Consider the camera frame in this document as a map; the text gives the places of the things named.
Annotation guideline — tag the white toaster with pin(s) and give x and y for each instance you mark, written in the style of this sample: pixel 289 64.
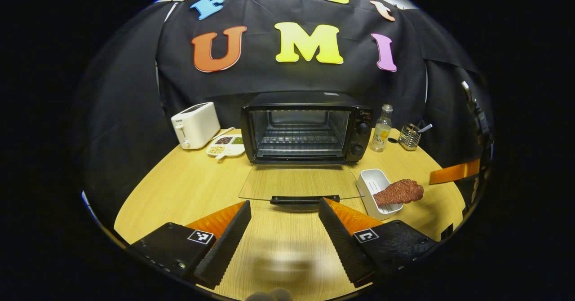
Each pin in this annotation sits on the white toaster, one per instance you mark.
pixel 195 126

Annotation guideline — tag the white rectangular tray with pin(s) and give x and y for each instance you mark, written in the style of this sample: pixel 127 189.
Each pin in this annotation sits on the white rectangular tray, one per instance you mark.
pixel 370 184

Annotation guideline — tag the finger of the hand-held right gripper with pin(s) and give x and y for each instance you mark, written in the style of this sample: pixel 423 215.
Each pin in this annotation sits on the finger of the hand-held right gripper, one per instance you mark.
pixel 453 171

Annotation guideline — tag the white divided snack plate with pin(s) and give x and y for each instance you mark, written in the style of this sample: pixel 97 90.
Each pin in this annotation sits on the white divided snack plate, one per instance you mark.
pixel 224 147

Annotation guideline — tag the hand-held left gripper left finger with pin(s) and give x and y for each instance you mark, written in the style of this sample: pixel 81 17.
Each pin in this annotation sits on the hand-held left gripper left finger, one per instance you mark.
pixel 224 249

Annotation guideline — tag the black electric oven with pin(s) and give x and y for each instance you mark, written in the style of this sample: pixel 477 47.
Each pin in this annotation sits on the black electric oven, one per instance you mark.
pixel 359 128

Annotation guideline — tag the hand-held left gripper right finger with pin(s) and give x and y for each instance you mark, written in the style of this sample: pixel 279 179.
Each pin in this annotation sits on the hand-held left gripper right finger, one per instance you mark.
pixel 343 249

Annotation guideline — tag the clear glass bottle yellow label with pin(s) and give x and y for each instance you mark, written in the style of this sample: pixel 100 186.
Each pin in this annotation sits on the clear glass bottle yellow label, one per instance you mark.
pixel 381 132

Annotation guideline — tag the brown meat piece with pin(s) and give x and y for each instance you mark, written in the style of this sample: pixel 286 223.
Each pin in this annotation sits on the brown meat piece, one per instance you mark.
pixel 400 192

